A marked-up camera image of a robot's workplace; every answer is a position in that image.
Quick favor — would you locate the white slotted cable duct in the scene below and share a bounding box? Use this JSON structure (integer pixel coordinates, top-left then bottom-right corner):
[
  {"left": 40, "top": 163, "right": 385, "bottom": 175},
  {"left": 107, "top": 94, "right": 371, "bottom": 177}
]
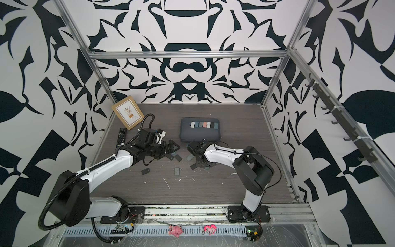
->
[{"left": 63, "top": 224, "right": 247, "bottom": 237}]

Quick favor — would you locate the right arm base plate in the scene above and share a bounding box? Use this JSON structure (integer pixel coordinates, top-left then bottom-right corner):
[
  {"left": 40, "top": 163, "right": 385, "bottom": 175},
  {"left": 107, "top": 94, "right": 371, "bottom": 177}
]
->
[{"left": 227, "top": 205, "right": 271, "bottom": 223}]

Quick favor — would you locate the small circuit board right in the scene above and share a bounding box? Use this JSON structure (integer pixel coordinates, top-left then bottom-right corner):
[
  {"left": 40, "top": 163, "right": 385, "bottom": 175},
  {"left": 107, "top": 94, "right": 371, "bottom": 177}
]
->
[{"left": 246, "top": 228, "right": 262, "bottom": 242}]

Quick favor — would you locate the black remote control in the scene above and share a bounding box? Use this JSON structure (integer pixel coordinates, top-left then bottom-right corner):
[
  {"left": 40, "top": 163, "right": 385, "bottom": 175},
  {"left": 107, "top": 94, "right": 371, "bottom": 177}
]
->
[{"left": 116, "top": 128, "right": 128, "bottom": 150}]

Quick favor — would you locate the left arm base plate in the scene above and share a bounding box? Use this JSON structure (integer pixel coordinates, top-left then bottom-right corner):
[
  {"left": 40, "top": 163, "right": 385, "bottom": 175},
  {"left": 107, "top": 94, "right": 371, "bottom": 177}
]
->
[{"left": 100, "top": 206, "right": 146, "bottom": 224}]

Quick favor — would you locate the pink toy left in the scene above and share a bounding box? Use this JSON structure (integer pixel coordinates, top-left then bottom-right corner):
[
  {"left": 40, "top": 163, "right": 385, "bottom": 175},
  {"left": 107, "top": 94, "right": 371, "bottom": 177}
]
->
[{"left": 168, "top": 225, "right": 183, "bottom": 238}]

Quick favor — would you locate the dark grey storage tray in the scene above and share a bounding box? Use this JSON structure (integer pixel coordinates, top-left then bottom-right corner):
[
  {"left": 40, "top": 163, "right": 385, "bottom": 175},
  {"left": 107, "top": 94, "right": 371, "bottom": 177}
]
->
[{"left": 180, "top": 117, "right": 221, "bottom": 143}]

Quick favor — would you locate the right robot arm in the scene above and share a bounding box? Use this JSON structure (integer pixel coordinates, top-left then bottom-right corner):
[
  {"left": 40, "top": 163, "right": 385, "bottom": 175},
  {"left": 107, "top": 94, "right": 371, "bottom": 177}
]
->
[{"left": 187, "top": 141, "right": 275, "bottom": 215}]

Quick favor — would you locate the black wall hook rail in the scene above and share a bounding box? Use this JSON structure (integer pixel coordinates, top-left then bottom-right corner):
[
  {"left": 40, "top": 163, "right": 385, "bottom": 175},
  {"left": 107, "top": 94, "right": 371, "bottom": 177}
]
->
[{"left": 306, "top": 79, "right": 380, "bottom": 164}]

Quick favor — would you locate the small circuit board left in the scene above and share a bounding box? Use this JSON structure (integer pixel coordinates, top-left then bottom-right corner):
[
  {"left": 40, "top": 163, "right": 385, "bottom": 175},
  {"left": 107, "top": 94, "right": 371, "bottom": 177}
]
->
[{"left": 111, "top": 223, "right": 134, "bottom": 235}]

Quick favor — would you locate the wooden picture frame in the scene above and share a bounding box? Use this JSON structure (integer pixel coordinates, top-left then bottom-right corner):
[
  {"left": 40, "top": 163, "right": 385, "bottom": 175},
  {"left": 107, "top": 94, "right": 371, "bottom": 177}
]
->
[{"left": 112, "top": 96, "right": 145, "bottom": 130}]

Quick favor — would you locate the grey-blue eraser centre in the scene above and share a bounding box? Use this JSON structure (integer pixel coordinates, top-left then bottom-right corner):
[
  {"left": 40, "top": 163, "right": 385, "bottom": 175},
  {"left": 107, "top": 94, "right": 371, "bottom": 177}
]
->
[{"left": 187, "top": 154, "right": 194, "bottom": 161}]

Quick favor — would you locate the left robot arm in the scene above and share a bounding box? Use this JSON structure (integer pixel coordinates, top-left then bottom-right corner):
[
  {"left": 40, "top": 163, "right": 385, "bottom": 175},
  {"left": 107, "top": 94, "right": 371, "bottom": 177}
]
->
[{"left": 38, "top": 128, "right": 180, "bottom": 230}]

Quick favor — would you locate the pink toy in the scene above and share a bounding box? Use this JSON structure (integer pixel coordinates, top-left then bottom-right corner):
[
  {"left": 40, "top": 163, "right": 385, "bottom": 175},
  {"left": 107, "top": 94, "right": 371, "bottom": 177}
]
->
[
  {"left": 203, "top": 224, "right": 217, "bottom": 236},
  {"left": 168, "top": 225, "right": 183, "bottom": 238}
]

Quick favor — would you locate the small circuit board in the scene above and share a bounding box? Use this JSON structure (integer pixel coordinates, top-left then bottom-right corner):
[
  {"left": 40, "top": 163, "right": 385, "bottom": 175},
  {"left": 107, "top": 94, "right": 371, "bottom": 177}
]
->
[
  {"left": 246, "top": 228, "right": 262, "bottom": 242},
  {"left": 111, "top": 223, "right": 134, "bottom": 235}
]

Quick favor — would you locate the pink toy right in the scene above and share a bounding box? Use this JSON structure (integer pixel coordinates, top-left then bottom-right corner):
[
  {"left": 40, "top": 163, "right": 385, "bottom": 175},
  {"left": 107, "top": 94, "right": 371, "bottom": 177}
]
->
[{"left": 203, "top": 224, "right": 217, "bottom": 236}]

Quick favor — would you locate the black eraser right pair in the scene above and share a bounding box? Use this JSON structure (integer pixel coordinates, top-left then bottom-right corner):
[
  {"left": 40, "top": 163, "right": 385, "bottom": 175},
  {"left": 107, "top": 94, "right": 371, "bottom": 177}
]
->
[{"left": 174, "top": 154, "right": 183, "bottom": 162}]

